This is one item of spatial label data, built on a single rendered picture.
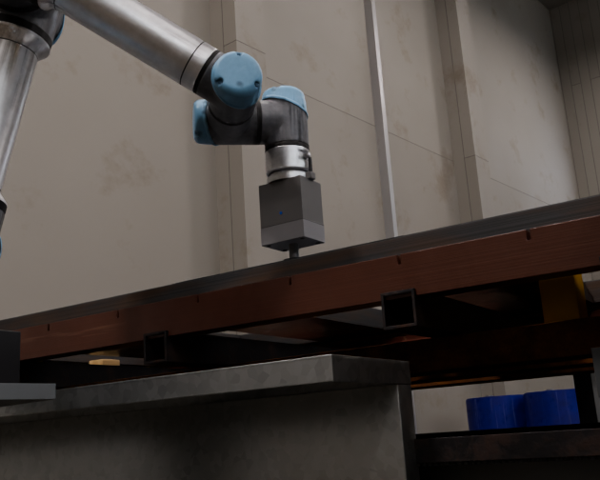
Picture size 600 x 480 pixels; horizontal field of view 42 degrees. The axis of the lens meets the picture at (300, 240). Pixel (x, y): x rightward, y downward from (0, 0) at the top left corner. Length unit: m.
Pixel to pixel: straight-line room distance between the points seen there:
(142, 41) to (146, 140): 3.89
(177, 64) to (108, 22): 0.12
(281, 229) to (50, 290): 3.23
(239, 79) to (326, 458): 0.55
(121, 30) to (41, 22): 0.19
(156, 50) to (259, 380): 0.53
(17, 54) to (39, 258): 3.12
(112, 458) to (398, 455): 0.50
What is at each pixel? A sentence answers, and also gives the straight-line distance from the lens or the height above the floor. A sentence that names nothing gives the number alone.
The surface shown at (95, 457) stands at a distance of 1.36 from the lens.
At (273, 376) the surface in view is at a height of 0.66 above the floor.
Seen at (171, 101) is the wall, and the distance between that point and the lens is 5.36.
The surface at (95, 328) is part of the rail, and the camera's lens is 1.43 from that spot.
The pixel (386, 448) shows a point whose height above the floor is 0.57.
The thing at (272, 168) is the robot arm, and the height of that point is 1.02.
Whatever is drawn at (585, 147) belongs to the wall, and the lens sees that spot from 11.98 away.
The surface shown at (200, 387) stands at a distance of 0.99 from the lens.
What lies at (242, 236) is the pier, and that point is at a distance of 5.16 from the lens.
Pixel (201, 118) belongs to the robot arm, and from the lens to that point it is 1.29.
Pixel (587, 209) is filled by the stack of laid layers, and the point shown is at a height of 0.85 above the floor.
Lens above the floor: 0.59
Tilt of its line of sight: 14 degrees up
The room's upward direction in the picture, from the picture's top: 4 degrees counter-clockwise
